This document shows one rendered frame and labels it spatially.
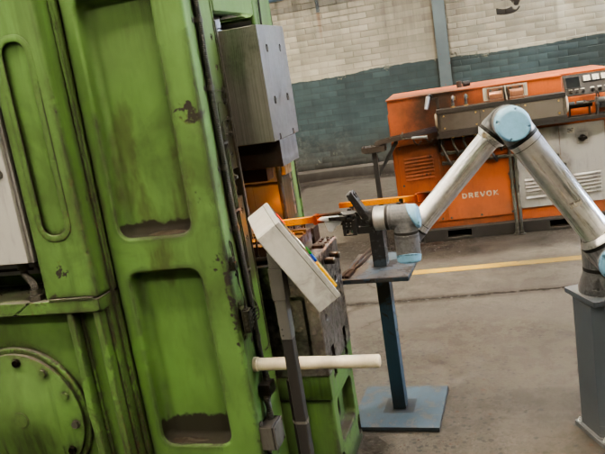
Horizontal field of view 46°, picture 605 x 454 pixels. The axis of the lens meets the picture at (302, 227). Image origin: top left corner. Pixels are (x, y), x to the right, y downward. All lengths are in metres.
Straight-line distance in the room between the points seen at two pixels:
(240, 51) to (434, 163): 3.82
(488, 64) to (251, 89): 7.81
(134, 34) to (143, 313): 0.96
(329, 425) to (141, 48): 1.54
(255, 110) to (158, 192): 0.44
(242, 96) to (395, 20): 7.72
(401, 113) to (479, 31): 4.18
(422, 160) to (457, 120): 0.47
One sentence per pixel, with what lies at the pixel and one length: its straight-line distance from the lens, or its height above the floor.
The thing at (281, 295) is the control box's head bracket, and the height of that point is 0.94.
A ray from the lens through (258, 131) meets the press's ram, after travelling 2.50.
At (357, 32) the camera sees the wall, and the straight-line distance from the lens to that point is 10.19.
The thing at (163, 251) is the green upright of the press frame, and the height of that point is 1.07.
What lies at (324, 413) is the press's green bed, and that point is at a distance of 2.80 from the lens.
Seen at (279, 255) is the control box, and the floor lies 1.11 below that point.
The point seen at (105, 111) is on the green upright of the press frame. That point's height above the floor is 1.56.
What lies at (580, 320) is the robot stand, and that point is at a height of 0.49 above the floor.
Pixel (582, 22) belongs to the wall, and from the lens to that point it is 10.27.
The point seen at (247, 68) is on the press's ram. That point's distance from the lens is 2.50.
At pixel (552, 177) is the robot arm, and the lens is 2.58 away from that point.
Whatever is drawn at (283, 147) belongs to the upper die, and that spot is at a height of 1.33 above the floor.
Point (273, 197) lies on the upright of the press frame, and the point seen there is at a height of 1.10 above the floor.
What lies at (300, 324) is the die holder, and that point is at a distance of 2.70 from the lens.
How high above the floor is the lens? 1.58
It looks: 12 degrees down
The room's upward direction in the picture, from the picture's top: 9 degrees counter-clockwise
